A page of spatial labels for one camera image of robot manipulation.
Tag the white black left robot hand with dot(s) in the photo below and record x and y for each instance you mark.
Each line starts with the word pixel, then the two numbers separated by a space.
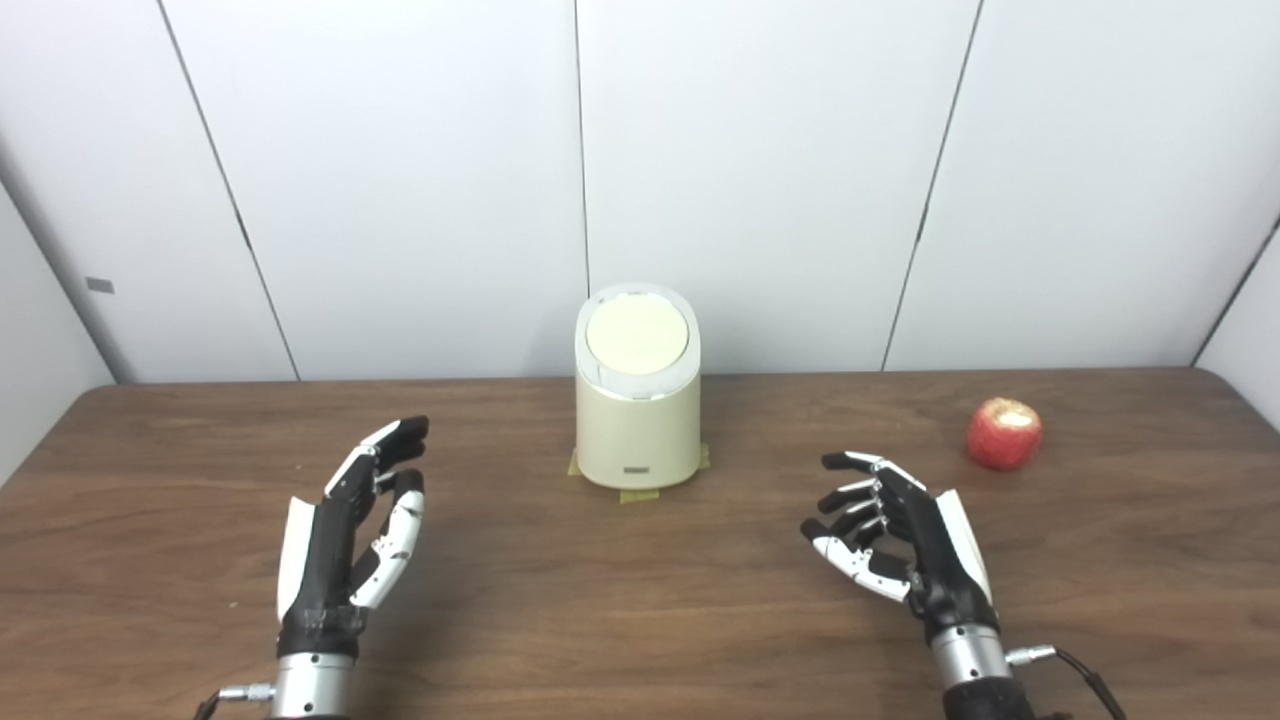
pixel 325 560

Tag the red apple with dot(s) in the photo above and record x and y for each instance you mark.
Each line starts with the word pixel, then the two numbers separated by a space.
pixel 1003 435

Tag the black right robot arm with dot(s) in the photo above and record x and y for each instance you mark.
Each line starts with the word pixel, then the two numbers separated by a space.
pixel 975 670

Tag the cream round bin lid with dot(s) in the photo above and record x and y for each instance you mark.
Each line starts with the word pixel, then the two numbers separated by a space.
pixel 637 335

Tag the small grey wall label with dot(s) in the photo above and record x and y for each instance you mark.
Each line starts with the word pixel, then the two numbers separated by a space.
pixel 99 285

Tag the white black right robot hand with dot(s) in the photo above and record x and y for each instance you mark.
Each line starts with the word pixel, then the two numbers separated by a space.
pixel 935 560

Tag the cream-colored cylindrical bin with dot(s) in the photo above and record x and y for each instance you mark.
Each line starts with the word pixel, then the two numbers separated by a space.
pixel 636 430

